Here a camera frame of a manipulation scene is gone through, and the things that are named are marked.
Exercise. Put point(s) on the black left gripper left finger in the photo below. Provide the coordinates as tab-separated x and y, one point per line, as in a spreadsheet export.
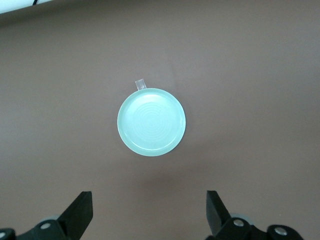
77	215

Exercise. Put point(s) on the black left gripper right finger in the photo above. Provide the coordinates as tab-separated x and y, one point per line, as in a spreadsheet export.
217	217

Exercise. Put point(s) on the clear tape piece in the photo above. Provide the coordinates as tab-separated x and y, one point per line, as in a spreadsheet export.
140	84

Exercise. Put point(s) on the light green round plate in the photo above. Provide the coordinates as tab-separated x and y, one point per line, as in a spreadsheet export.
151	122

